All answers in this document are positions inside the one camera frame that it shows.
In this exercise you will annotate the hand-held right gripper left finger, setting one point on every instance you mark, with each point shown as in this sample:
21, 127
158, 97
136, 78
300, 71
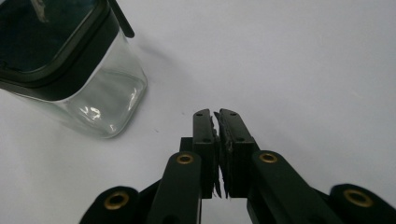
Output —
204, 137

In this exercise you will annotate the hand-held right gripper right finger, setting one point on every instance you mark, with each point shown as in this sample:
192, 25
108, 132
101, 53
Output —
236, 140

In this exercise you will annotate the clear jar with black lid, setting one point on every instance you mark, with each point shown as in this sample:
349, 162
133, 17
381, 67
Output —
77, 68

